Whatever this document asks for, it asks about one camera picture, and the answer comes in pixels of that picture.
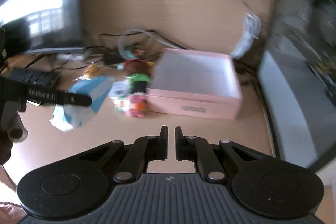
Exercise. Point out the brown hair green doll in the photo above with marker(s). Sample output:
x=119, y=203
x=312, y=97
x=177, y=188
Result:
x=137, y=74

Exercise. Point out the right computer monitor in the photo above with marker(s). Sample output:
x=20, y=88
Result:
x=297, y=77

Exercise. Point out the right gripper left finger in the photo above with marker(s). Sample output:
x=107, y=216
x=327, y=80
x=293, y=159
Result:
x=141, y=152

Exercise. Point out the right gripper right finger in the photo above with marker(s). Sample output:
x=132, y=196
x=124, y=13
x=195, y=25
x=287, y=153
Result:
x=199, y=151

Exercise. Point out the black keyboard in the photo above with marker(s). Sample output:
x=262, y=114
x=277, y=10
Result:
x=34, y=77

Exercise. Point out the teal plastic toy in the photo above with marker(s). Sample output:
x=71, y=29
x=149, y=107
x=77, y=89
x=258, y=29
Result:
x=130, y=56

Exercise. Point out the pink open cardboard box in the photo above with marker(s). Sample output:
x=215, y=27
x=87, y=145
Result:
x=195, y=83

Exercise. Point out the left computer monitor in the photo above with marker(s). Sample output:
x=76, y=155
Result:
x=42, y=26

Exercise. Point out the person's left hand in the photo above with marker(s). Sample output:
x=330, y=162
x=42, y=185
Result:
x=12, y=128

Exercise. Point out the blue white mask packet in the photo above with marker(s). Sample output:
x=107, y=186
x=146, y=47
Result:
x=68, y=117

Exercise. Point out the computer monitor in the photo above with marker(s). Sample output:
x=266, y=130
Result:
x=42, y=26
x=297, y=77

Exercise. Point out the packaged yellow bread bun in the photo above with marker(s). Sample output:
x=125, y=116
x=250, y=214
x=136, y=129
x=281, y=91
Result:
x=92, y=71

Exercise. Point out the white power adapter box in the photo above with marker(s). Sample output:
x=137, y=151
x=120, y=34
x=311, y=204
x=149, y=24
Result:
x=119, y=89

